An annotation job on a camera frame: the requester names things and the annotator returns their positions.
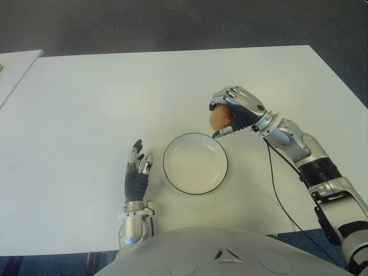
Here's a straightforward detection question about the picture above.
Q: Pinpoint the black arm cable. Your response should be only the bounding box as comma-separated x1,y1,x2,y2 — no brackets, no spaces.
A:
266,143,349,269

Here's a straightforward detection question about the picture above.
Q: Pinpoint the red yellow apple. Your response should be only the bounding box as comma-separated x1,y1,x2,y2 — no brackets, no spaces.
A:
209,103,236,132

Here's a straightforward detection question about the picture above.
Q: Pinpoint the grey robot torso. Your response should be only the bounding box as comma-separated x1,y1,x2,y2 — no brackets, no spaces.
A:
93,226,355,276

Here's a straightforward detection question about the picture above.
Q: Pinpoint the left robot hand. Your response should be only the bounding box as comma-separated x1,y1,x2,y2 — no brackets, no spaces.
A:
123,139,155,203

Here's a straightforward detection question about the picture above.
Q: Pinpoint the white side table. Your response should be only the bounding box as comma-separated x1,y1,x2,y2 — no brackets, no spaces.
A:
0,49,44,110

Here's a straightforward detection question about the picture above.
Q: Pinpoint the white plate with black rim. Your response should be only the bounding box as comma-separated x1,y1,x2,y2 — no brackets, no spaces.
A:
162,132,229,195

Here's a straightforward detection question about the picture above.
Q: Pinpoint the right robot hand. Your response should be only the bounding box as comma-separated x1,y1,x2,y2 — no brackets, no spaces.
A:
207,85,267,140

